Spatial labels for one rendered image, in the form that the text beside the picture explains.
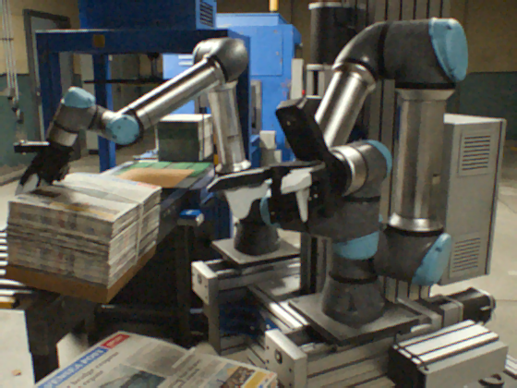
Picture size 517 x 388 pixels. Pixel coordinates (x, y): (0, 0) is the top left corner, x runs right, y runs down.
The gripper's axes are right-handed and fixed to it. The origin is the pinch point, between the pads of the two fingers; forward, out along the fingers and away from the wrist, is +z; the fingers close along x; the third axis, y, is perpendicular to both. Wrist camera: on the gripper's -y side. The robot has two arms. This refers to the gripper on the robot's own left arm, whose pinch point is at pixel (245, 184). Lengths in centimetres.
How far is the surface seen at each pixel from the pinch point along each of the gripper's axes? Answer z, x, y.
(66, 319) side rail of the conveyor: -22, 85, 40
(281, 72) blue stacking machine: -343, 230, -41
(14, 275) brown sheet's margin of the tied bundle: -14, 93, 26
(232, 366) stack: -18.8, 23.9, 37.9
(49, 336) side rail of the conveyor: -14, 81, 41
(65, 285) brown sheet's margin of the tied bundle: -21, 81, 30
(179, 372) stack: -11.4, 30.2, 37.1
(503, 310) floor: -259, 32, 121
